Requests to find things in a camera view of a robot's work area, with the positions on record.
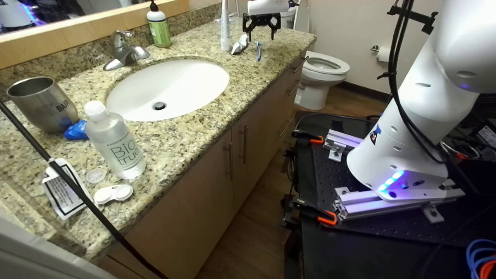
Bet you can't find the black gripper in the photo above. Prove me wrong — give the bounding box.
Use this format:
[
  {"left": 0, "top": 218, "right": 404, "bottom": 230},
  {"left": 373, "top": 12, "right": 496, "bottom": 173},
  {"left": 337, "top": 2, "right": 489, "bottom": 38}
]
[{"left": 241, "top": 13, "right": 283, "bottom": 44}]

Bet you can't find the green soap pump bottle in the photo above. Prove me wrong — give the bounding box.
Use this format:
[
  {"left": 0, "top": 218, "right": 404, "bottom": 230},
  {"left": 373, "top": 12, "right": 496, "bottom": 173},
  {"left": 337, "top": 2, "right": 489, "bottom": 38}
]
[{"left": 145, "top": 0, "right": 173, "bottom": 50}]

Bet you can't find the blue cable coil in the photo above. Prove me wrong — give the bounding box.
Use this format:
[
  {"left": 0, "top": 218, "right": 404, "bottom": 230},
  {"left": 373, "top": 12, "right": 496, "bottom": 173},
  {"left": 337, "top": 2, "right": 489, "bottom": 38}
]
[{"left": 463, "top": 238, "right": 496, "bottom": 279}]

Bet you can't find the black robot cart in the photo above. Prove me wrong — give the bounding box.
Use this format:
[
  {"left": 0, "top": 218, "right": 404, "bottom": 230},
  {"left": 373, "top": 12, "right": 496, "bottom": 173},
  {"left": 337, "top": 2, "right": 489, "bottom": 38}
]
[{"left": 283, "top": 111, "right": 496, "bottom": 279}]

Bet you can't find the white contact lens case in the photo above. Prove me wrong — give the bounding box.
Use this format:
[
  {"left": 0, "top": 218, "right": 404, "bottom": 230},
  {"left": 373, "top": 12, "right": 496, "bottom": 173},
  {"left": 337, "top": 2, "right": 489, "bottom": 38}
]
[{"left": 92, "top": 184, "right": 136, "bottom": 208}]

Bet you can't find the grey metal cup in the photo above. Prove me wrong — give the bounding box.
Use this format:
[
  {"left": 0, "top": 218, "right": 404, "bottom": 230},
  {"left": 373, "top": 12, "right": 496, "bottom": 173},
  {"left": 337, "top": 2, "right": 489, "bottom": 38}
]
[{"left": 4, "top": 77, "right": 80, "bottom": 137}]

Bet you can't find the metal cabinet door handle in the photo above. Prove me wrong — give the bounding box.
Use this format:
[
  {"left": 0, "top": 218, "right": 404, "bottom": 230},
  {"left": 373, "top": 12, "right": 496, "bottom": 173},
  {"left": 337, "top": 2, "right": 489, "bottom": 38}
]
[
  {"left": 238, "top": 125, "right": 249, "bottom": 167},
  {"left": 223, "top": 143, "right": 235, "bottom": 184}
]

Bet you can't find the clear plastic solution bottle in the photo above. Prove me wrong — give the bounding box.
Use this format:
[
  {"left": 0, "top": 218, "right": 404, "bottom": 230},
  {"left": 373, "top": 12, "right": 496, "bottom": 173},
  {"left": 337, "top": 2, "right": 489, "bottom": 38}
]
[{"left": 82, "top": 100, "right": 147, "bottom": 184}]

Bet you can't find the aluminium mounting rail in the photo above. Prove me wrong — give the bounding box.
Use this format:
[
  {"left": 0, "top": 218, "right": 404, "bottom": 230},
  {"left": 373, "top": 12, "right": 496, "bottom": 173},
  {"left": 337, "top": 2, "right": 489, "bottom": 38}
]
[
  {"left": 323, "top": 129, "right": 365, "bottom": 163},
  {"left": 331, "top": 185, "right": 466, "bottom": 224}
]

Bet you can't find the clear round lid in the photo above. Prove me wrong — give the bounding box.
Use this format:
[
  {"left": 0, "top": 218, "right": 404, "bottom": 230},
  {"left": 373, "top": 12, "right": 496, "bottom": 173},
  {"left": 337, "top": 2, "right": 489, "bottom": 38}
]
[{"left": 83, "top": 168, "right": 108, "bottom": 187}]

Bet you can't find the orange cable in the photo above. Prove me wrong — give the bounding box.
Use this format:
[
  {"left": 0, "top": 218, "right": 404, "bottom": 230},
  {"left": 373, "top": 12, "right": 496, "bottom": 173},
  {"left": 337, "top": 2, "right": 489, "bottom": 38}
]
[{"left": 478, "top": 258, "right": 496, "bottom": 279}]

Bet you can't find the light wood vanity cabinet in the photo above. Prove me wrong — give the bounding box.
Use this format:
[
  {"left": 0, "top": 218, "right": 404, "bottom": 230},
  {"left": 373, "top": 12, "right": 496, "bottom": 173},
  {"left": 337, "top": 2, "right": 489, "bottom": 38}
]
[{"left": 94, "top": 53, "right": 306, "bottom": 279}]

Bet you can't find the white oval sink basin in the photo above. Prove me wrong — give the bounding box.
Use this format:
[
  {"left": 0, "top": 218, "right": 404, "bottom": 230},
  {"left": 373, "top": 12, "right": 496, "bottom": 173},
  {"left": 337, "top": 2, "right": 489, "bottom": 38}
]
[{"left": 103, "top": 56, "right": 230, "bottom": 125}]

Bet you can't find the white toilet paper roll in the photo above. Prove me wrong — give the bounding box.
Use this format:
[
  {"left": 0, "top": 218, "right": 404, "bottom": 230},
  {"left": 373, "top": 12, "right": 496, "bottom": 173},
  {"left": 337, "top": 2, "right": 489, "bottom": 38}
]
[{"left": 368, "top": 44, "right": 392, "bottom": 66}]

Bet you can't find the white toothpaste tube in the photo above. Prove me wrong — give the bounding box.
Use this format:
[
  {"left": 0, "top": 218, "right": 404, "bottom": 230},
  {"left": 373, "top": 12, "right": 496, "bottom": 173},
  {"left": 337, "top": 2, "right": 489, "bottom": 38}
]
[{"left": 227, "top": 33, "right": 251, "bottom": 58}]

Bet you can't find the small blue packet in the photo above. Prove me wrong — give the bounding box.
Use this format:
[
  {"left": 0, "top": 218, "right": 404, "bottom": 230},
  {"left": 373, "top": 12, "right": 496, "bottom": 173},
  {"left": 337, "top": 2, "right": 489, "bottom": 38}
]
[{"left": 61, "top": 120, "right": 89, "bottom": 143}]

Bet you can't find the wood framed wall mirror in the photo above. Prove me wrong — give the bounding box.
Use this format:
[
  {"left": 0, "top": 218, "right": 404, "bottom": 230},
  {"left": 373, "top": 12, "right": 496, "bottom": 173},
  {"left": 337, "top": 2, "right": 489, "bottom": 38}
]
[{"left": 0, "top": 0, "right": 190, "bottom": 72}]

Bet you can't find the black power cable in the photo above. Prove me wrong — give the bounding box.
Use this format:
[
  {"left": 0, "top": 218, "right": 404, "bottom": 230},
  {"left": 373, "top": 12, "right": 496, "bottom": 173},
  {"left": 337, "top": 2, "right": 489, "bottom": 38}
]
[{"left": 0, "top": 100, "right": 168, "bottom": 279}]

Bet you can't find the orange black clamp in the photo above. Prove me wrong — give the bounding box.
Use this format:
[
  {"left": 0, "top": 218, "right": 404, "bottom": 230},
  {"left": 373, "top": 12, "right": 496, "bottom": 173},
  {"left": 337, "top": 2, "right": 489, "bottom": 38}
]
[
  {"left": 291, "top": 129, "right": 326, "bottom": 149},
  {"left": 280, "top": 196, "right": 340, "bottom": 230}
]

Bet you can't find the chrome sink faucet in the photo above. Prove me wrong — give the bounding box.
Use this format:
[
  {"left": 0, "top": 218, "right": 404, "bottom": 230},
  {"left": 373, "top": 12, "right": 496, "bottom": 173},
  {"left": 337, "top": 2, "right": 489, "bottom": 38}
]
[{"left": 102, "top": 30, "right": 151, "bottom": 74}]

